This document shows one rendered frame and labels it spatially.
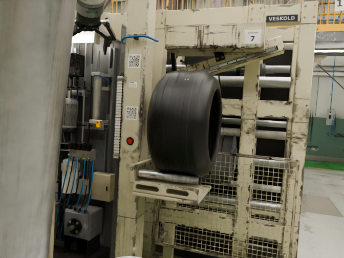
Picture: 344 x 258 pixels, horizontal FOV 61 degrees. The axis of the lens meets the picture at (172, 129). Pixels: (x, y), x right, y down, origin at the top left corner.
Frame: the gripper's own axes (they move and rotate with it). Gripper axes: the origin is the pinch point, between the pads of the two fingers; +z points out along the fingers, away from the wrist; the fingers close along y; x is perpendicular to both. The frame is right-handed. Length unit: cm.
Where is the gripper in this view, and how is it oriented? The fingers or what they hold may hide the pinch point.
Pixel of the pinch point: (86, 50)
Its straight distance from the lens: 117.1
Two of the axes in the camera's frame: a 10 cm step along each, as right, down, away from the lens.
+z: -3.0, 4.0, 8.7
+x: -2.5, -9.1, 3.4
